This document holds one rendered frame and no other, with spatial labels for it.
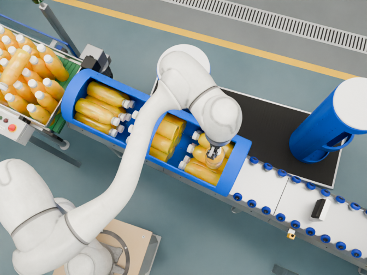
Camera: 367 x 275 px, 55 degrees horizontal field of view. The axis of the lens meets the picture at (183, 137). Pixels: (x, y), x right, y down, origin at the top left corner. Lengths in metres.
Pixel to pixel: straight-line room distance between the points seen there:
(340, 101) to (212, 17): 1.67
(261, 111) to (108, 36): 1.48
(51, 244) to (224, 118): 0.53
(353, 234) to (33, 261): 1.46
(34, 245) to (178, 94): 0.52
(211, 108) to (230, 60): 2.21
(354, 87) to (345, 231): 0.71
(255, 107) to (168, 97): 1.86
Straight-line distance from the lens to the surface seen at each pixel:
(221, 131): 0.89
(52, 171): 2.98
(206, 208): 2.72
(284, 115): 2.78
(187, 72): 0.94
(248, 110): 2.74
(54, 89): 1.93
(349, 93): 1.96
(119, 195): 0.93
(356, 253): 1.89
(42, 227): 0.97
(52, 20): 2.22
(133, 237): 1.74
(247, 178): 1.82
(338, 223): 1.92
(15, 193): 1.00
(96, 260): 1.52
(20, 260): 1.00
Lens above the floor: 2.72
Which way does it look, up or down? 75 degrees down
